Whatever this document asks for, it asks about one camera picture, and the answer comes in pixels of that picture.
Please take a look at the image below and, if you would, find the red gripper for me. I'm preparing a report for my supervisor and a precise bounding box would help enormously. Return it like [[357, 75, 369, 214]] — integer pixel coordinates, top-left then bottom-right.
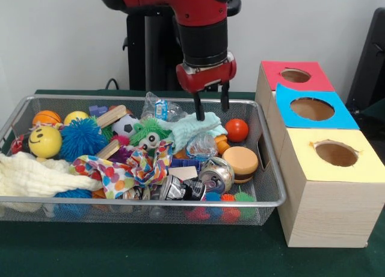
[[176, 52, 238, 122]]

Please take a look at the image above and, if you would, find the mint green cloth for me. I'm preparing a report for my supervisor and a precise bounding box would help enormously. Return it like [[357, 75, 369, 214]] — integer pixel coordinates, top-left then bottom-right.
[[158, 111, 228, 152]]

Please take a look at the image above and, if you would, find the shallow clear mesh bin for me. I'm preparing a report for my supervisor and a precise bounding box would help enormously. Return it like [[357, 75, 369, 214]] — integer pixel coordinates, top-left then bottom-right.
[[0, 94, 285, 226]]

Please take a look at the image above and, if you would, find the wooden box with three holes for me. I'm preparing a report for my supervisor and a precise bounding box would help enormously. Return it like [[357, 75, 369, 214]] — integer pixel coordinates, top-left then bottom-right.
[[255, 61, 385, 249]]

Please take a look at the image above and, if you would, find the red ball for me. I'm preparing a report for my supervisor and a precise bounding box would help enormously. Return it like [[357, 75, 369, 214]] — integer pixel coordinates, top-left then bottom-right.
[[226, 119, 249, 143]]

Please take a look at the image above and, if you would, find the crushed clear plastic bottle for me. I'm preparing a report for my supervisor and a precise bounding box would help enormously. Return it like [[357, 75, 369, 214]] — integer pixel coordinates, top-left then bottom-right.
[[140, 92, 185, 122]]

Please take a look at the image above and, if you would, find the toy hamburger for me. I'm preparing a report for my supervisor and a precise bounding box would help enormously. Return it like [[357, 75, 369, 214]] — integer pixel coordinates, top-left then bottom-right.
[[223, 146, 259, 184]]

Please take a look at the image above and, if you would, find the green furry monster toy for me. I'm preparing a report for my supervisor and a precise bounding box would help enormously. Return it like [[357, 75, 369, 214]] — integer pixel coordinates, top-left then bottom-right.
[[129, 117, 175, 151]]

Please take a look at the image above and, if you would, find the crushed silver can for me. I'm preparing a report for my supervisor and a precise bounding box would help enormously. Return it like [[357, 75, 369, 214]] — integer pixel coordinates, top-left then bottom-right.
[[199, 157, 235, 195]]

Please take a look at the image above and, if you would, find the colourful polka dot cloth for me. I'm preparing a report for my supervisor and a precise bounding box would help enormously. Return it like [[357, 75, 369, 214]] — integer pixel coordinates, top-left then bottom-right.
[[71, 142, 174, 199]]

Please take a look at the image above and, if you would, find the blue spiky ball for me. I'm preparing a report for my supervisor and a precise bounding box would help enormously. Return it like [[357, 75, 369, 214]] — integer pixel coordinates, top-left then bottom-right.
[[59, 117, 109, 163]]

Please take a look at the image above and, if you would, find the black stand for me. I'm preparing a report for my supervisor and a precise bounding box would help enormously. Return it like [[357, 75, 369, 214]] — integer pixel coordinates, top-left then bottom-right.
[[349, 8, 385, 118]]

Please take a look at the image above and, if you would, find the dark green table cloth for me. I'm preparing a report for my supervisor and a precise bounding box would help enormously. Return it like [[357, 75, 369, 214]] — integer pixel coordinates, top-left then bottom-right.
[[0, 89, 385, 277]]

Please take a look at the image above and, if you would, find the orange toy basketball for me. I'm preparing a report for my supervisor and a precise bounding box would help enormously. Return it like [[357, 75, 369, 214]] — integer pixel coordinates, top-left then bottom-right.
[[33, 110, 63, 127]]

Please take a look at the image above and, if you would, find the large yellow ball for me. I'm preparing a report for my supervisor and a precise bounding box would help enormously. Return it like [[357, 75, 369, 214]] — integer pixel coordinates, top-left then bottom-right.
[[28, 125, 63, 159]]

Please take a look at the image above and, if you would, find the cream yellow cloth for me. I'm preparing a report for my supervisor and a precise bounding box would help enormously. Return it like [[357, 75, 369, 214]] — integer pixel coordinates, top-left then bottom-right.
[[0, 152, 103, 198]]

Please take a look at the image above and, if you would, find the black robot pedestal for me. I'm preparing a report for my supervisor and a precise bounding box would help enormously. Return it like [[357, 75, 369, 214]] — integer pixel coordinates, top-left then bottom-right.
[[125, 0, 242, 92]]

